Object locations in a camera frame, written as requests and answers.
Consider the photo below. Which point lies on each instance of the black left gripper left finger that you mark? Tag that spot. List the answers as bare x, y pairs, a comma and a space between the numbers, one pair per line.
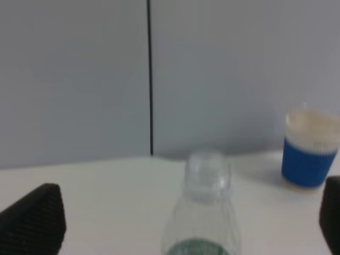
35, 224

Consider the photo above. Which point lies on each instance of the clear plastic water bottle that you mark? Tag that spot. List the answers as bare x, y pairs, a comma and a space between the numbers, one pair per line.
203, 220

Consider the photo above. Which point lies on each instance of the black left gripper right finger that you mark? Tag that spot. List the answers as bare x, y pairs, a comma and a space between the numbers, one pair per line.
329, 214

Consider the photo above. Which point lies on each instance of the blue sleeved paper cup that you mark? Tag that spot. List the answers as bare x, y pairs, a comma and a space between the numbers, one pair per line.
311, 144

